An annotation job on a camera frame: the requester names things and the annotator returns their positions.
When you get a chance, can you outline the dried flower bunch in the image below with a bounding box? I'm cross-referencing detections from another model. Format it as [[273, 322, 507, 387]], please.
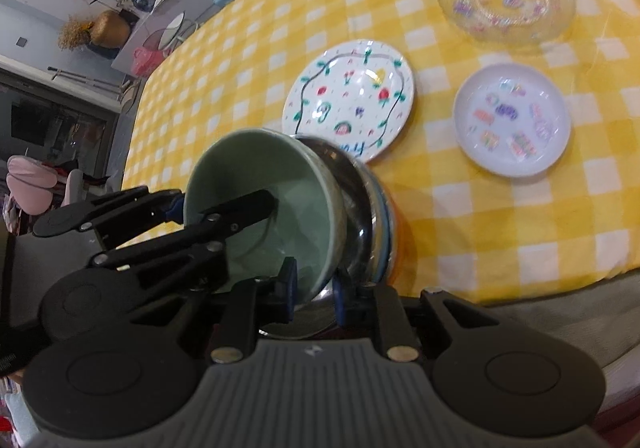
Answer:
[[57, 15, 96, 51]]

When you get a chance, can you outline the dark red cloth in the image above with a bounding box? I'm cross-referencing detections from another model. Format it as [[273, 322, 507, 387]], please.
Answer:
[[595, 378, 640, 448]]

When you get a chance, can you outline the green ceramic bowl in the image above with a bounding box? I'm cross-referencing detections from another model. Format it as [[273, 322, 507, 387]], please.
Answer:
[[182, 128, 348, 299]]

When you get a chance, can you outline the small white printed plate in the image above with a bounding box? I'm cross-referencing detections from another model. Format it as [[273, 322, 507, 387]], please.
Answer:
[[452, 65, 572, 179]]

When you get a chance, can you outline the pink soft cushion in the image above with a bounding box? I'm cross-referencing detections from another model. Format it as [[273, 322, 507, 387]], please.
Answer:
[[7, 155, 57, 216]]

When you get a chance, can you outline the gold vase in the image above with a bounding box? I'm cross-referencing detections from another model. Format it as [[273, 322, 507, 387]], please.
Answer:
[[90, 10, 132, 47]]

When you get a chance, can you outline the yellow checked tablecloth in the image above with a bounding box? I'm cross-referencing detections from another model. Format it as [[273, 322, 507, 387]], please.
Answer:
[[120, 0, 640, 306]]

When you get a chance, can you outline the round white side table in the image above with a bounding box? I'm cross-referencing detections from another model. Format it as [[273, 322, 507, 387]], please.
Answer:
[[142, 12, 198, 53]]

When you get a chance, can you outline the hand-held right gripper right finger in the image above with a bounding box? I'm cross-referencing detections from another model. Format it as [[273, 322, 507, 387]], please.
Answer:
[[332, 270, 506, 363]]

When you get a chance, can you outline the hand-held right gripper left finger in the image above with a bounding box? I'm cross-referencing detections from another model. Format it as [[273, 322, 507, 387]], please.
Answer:
[[130, 255, 301, 364]]

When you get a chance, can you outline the white marble television console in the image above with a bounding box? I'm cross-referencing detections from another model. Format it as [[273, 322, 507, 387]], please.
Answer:
[[110, 0, 351, 73]]

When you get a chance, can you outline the white fruit-pattern plate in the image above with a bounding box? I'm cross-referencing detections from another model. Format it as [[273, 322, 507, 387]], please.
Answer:
[[282, 40, 416, 163]]

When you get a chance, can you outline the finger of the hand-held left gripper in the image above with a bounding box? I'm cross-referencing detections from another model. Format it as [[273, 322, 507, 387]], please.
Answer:
[[90, 190, 279, 293], [32, 186, 185, 249]]

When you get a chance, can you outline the blue steel-lined bowl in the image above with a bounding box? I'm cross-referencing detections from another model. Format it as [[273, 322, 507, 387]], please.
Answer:
[[257, 135, 393, 340]]

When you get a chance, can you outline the mop handle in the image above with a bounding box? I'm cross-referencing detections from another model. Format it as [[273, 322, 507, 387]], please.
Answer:
[[47, 65, 121, 89]]

